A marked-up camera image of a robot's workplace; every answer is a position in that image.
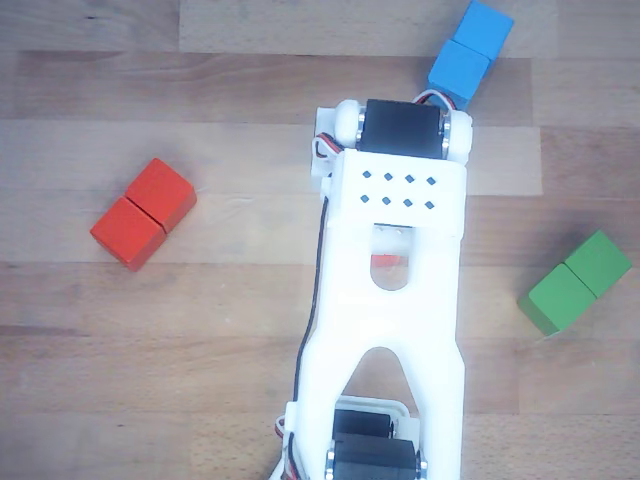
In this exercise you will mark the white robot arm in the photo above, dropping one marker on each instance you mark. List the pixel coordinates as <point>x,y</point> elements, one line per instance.
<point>395,320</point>

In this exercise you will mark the long green block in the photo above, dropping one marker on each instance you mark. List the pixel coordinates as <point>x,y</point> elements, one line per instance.
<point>575,282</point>

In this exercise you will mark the long blue block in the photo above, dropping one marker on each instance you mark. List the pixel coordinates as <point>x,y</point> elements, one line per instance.
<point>467,55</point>

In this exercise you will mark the long red block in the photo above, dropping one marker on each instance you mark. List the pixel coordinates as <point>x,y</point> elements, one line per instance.
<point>142,215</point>

